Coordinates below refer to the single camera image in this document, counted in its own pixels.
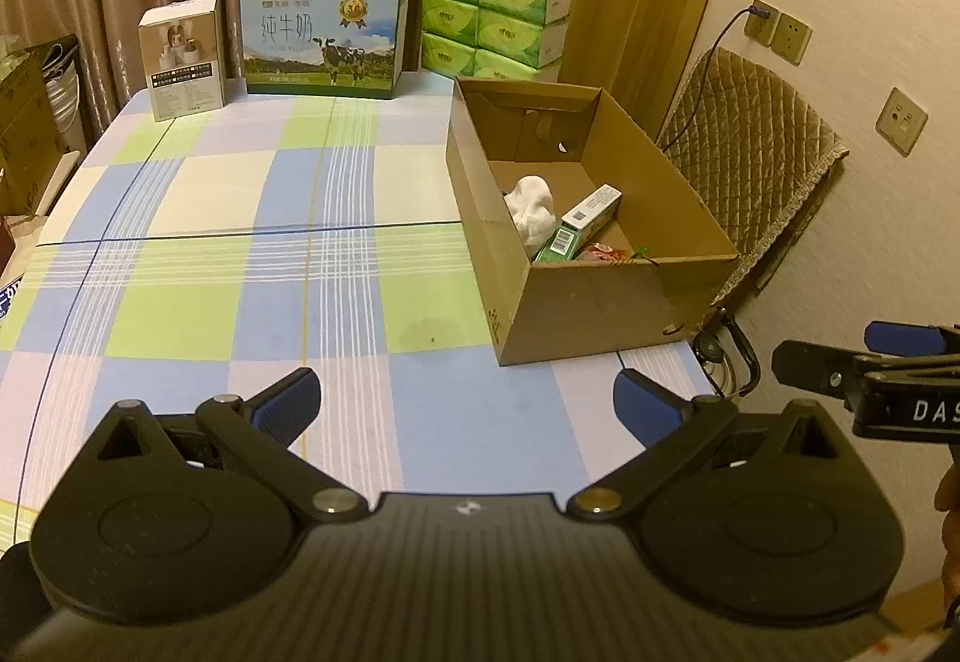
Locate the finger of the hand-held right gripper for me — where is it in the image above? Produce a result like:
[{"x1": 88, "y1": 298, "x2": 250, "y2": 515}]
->
[
  {"x1": 864, "y1": 321, "x2": 960, "y2": 354},
  {"x1": 772, "y1": 338, "x2": 960, "y2": 397}
]

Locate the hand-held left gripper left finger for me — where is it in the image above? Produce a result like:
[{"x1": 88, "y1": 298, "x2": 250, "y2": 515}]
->
[{"x1": 71, "y1": 366, "x2": 368, "y2": 524}]

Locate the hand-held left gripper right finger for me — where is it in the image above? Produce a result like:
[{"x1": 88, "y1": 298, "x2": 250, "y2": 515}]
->
[{"x1": 564, "y1": 368, "x2": 856, "y2": 522}]

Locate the brown cardboard box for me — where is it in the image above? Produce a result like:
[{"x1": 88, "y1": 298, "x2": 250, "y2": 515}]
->
[{"x1": 446, "y1": 76, "x2": 740, "y2": 367}]

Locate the white and green medicine box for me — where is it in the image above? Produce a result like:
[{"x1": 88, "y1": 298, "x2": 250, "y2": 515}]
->
[{"x1": 561, "y1": 183, "x2": 623, "y2": 232}]

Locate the white cloth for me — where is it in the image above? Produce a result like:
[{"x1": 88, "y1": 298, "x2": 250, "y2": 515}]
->
[{"x1": 502, "y1": 176, "x2": 560, "y2": 243}]

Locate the person's right hand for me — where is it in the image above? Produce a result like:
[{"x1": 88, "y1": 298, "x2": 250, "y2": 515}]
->
[{"x1": 934, "y1": 452, "x2": 960, "y2": 599}]

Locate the black headset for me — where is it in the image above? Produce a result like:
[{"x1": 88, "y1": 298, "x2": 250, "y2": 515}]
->
[{"x1": 690, "y1": 306, "x2": 762, "y2": 401}]

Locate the checked tablecloth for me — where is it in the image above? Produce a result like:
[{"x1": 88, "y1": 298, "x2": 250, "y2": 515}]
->
[{"x1": 0, "y1": 70, "x2": 721, "y2": 558}]

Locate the chair with quilted cover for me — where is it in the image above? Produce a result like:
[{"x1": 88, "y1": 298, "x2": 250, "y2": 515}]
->
[{"x1": 656, "y1": 46, "x2": 852, "y2": 303}]

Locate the small white appliance box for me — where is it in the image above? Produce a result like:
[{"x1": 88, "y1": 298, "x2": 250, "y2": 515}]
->
[{"x1": 139, "y1": 0, "x2": 228, "y2": 124}]

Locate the blue milk gift box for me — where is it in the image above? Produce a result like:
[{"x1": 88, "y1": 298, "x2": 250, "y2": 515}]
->
[{"x1": 240, "y1": 0, "x2": 411, "y2": 103}]

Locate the white bucket stack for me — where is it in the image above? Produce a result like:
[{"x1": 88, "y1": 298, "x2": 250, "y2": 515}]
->
[{"x1": 43, "y1": 43, "x2": 87, "y2": 154}]

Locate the tall brown cardboard carton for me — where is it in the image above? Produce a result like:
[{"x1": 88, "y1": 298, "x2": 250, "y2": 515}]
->
[{"x1": 0, "y1": 51, "x2": 61, "y2": 217}]

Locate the stack of green tissue packs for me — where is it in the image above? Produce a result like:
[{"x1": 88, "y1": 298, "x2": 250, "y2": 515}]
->
[{"x1": 418, "y1": 0, "x2": 575, "y2": 85}]

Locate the beige wall socket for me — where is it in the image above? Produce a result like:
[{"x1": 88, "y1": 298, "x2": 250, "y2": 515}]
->
[
  {"x1": 876, "y1": 86, "x2": 929, "y2": 155},
  {"x1": 772, "y1": 11, "x2": 813, "y2": 65},
  {"x1": 745, "y1": 0, "x2": 781, "y2": 44}
]

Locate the black charger cable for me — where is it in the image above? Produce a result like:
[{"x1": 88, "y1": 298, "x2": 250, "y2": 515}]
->
[{"x1": 658, "y1": 6, "x2": 764, "y2": 149}]

